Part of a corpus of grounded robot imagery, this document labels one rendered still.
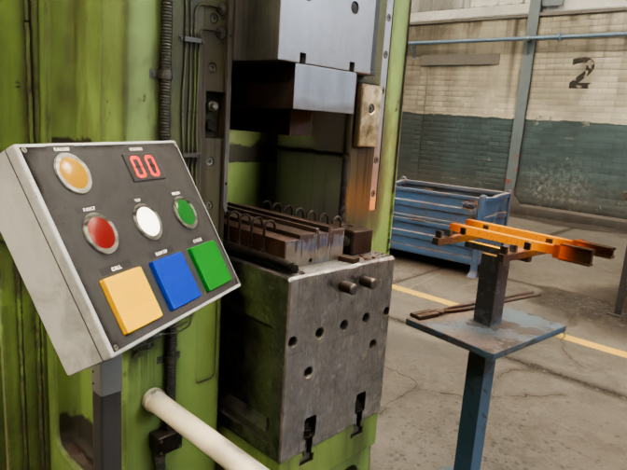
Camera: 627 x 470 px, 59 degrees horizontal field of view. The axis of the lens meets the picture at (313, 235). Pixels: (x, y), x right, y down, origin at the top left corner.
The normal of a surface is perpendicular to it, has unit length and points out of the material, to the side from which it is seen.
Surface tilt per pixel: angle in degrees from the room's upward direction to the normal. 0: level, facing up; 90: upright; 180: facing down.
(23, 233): 90
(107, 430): 90
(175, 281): 60
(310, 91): 90
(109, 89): 89
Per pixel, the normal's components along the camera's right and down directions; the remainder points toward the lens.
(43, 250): -0.33, 0.17
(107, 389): 0.71, 0.19
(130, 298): 0.85, -0.38
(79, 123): -0.70, 0.08
